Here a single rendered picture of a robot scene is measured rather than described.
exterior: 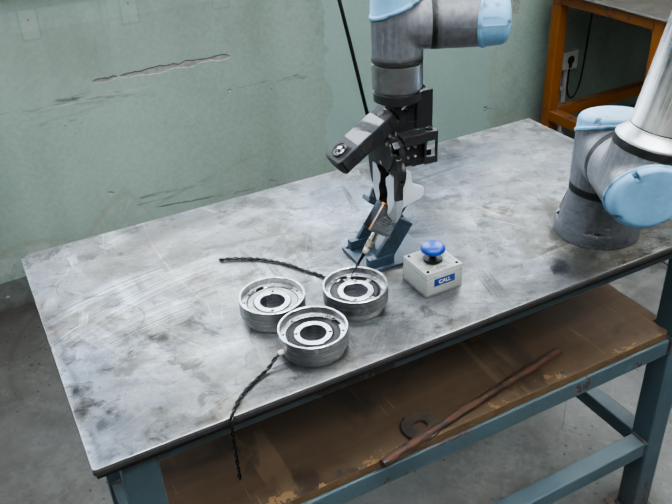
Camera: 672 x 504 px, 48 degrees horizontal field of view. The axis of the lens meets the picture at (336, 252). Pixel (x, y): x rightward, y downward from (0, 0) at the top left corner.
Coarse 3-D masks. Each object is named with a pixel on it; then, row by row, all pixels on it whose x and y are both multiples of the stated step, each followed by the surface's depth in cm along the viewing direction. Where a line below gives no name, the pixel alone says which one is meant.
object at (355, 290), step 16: (336, 272) 124; (368, 272) 125; (352, 288) 124; (368, 288) 122; (384, 288) 122; (336, 304) 118; (352, 304) 117; (368, 304) 117; (384, 304) 120; (352, 320) 119
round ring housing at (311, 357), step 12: (300, 312) 116; (312, 312) 117; (324, 312) 116; (336, 312) 115; (288, 324) 115; (312, 324) 114; (324, 324) 114; (300, 336) 112; (312, 336) 116; (324, 336) 115; (348, 336) 112; (288, 348) 109; (300, 348) 108; (312, 348) 108; (324, 348) 108; (336, 348) 109; (300, 360) 109; (312, 360) 109; (324, 360) 109; (336, 360) 111
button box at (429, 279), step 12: (420, 252) 127; (444, 252) 127; (408, 264) 126; (420, 264) 124; (432, 264) 124; (444, 264) 124; (456, 264) 124; (408, 276) 127; (420, 276) 123; (432, 276) 122; (444, 276) 123; (456, 276) 125; (420, 288) 124; (432, 288) 123; (444, 288) 125
